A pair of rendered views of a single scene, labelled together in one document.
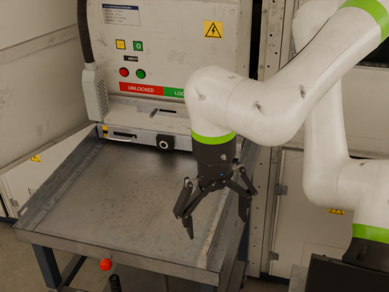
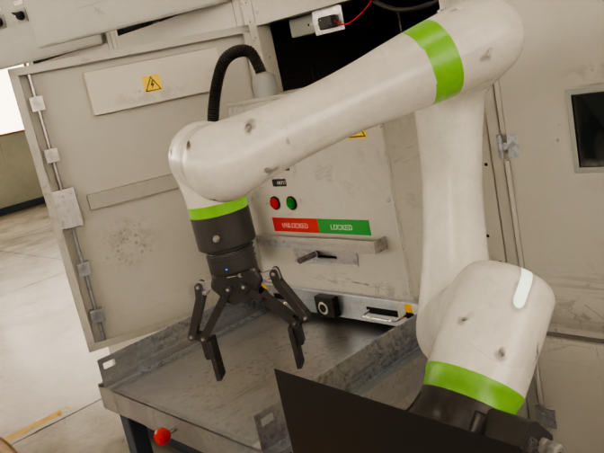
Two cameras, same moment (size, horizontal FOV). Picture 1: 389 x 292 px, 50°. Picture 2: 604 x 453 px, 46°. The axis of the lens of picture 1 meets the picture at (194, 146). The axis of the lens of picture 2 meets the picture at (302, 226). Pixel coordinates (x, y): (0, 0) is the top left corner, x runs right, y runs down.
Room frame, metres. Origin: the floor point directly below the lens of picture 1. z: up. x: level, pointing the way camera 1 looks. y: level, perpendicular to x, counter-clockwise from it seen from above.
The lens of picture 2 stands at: (-0.15, -0.71, 1.46)
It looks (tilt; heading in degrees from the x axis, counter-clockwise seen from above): 13 degrees down; 31
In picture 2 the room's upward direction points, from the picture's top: 12 degrees counter-clockwise
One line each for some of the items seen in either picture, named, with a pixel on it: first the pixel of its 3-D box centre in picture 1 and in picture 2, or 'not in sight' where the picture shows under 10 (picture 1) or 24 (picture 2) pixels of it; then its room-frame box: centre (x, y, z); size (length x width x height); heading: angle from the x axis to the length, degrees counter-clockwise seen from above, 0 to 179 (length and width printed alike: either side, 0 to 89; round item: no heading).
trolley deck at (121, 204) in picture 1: (154, 179); (297, 356); (1.11, 0.14, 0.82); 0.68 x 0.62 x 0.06; 162
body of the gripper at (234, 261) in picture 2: (215, 171); (235, 273); (0.72, -0.04, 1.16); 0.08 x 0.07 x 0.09; 110
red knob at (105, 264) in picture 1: (107, 262); (165, 433); (0.77, 0.25, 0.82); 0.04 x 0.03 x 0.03; 162
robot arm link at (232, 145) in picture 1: (213, 142); (224, 228); (0.72, -0.04, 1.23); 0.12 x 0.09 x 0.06; 20
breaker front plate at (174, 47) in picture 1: (161, 73); (312, 199); (1.25, 0.10, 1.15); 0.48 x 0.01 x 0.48; 72
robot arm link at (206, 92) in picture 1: (215, 102); (208, 167); (0.71, -0.04, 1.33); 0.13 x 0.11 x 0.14; 47
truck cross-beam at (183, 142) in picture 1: (168, 137); (337, 300); (1.26, 0.09, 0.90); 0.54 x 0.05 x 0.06; 72
